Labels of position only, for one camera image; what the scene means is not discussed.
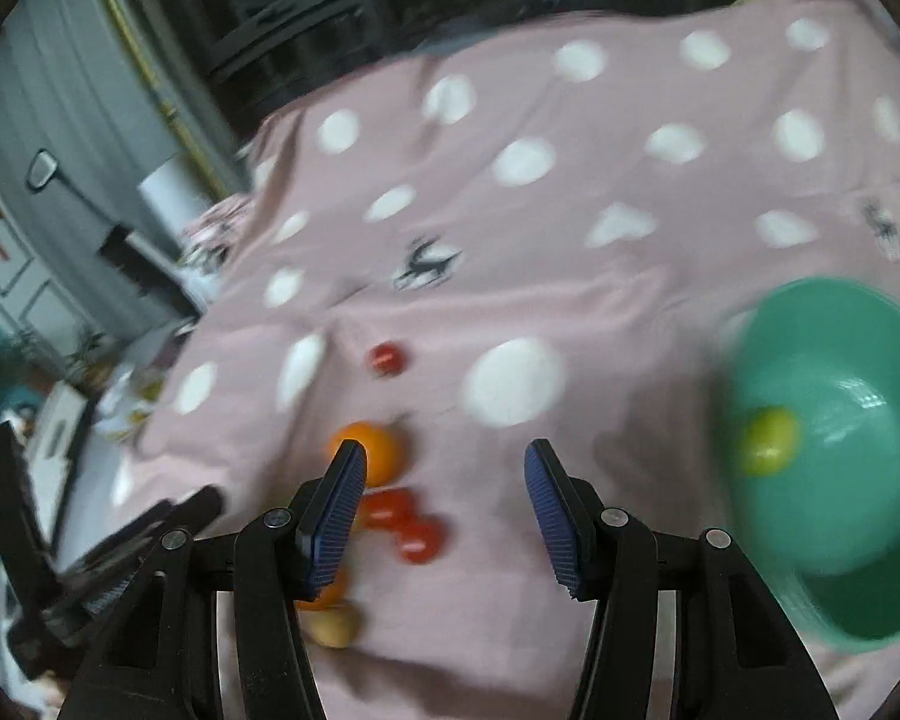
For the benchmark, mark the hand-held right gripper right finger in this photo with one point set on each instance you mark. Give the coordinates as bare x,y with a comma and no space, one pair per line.
551,510

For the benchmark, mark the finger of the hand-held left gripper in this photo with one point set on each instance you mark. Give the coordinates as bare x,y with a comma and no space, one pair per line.
142,532

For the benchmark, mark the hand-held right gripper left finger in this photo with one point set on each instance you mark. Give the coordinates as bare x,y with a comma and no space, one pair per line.
337,525

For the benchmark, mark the red cherry tomato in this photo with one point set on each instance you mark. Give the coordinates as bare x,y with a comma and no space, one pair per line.
421,540
390,508
386,360

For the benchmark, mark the small orange tomato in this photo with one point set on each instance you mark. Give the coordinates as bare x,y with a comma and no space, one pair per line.
330,594

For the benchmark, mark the yellow cherry tomato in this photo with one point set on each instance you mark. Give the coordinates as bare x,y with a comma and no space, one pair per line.
337,626

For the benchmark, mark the green oval fruit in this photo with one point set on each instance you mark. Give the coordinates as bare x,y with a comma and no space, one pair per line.
769,441

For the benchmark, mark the green bowl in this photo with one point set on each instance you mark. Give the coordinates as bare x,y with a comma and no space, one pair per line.
855,540

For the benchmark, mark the white flat box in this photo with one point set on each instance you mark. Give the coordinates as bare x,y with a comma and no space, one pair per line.
60,450

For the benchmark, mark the pink polka dot cloth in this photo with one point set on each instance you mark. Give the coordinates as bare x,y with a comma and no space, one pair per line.
570,240

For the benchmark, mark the white cylinder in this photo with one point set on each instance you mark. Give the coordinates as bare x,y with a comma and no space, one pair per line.
174,195

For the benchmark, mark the black framed window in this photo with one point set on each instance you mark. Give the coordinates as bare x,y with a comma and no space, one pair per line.
285,7

